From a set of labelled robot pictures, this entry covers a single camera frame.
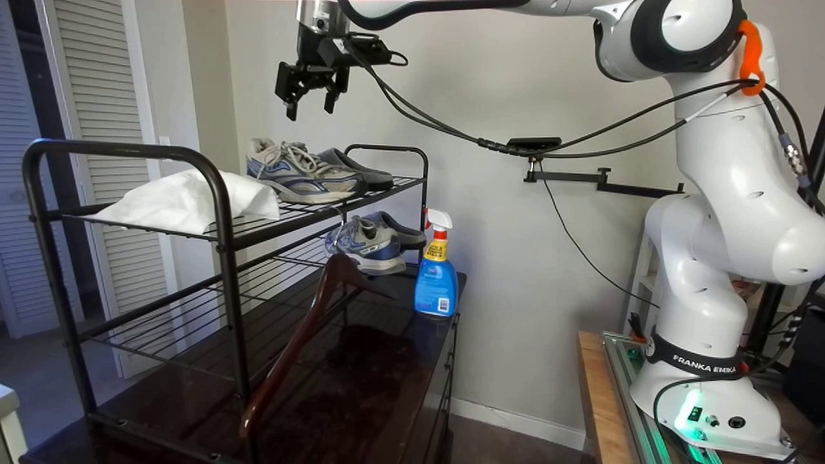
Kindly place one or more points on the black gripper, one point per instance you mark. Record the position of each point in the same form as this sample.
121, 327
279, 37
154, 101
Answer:
321, 52

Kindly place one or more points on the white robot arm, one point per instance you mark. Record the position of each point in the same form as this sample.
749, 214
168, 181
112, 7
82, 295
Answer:
731, 214

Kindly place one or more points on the blue spray bottle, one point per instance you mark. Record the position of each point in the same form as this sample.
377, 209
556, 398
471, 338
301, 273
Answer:
436, 288

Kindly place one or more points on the grey blue laced sneaker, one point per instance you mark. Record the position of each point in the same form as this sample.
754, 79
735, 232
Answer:
297, 177
377, 240

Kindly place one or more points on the white cloth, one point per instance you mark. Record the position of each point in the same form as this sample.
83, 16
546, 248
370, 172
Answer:
182, 201

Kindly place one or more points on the white louvered door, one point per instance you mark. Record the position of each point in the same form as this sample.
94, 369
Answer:
105, 85

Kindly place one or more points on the black metal shoe rack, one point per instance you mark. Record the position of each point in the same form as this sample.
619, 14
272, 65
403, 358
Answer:
232, 291

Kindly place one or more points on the brown wooden hanger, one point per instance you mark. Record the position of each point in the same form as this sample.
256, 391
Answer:
292, 343

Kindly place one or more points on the dark wooden dresser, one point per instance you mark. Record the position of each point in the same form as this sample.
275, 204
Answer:
377, 376

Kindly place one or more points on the light wooden robot table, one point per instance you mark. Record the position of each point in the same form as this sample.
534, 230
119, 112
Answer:
596, 404

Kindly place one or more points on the white furniture corner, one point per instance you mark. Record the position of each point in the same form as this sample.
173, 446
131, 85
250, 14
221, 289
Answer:
9, 429

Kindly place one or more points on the black equipment box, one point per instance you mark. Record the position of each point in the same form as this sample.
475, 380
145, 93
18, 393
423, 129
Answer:
809, 369

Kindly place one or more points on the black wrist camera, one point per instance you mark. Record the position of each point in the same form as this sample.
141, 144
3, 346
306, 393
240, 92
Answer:
370, 50

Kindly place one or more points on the black exterior camera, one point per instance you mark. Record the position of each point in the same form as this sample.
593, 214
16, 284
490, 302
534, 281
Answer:
533, 144

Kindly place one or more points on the black camera bracket arm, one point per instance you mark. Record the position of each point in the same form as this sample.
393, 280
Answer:
636, 186

